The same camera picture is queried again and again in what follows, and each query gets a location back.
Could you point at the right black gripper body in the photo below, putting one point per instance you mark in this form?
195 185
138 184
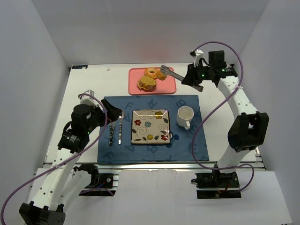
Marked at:
191 77

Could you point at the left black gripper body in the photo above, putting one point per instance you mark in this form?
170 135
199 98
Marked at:
104 112

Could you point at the metal serving tongs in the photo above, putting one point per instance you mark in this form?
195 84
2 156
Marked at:
173 75

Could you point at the small round bread roll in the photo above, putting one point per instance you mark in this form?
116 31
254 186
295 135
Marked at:
160 75

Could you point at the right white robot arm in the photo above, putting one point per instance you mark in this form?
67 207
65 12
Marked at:
249 127

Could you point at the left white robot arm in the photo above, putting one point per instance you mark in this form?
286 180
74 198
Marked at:
65 181

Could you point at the sandwich bread loaf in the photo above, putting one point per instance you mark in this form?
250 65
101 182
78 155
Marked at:
146 83

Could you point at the pink serving tray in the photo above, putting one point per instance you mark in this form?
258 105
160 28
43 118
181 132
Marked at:
168 86

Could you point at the floral square plate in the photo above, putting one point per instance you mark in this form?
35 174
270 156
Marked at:
150 127

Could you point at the white ceramic mug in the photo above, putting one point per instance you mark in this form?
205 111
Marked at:
185 115

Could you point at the patterned handle spoon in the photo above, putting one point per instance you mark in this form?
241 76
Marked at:
121 117

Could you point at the patterned handle fork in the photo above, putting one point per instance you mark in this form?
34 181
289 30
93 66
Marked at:
111 134

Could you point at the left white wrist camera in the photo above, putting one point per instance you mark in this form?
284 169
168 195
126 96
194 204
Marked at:
89 98

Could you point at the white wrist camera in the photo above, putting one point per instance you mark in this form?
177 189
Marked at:
89 98
197 55

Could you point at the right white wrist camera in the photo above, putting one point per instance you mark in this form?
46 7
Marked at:
197 55

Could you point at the ring bagel bread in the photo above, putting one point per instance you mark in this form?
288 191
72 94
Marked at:
151 72

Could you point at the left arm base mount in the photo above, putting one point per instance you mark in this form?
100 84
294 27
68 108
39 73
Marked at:
101 183

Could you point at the aluminium frame rail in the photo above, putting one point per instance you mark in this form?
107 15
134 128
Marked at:
188 166

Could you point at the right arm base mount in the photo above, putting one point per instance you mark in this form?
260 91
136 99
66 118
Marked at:
216 185

